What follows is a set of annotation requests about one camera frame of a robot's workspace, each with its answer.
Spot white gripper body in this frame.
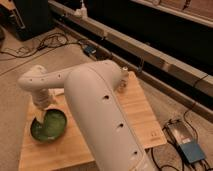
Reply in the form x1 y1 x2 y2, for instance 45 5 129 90
31 89 54 110

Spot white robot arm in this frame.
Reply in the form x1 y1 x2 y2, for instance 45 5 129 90
18 60 155 171

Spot white spray bottle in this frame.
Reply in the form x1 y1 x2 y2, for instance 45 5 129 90
74 0 88 19

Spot white rectangular block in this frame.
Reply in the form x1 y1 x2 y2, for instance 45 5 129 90
53 89 64 96

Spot green round plate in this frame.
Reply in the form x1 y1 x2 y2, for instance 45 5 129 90
30 109 67 142

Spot wooden board table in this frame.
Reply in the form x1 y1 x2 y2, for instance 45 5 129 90
18 72 166 171

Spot small blue device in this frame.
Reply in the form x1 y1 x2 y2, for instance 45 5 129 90
83 45 96 56

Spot black cabinet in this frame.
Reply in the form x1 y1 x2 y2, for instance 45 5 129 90
0 0 54 41

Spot blue power supply box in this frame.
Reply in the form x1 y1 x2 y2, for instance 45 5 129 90
165 120 206 164

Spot black floor cables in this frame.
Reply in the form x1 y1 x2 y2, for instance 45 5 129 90
0 32 84 59

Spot long metal rail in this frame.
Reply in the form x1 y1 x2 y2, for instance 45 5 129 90
49 0 213 96

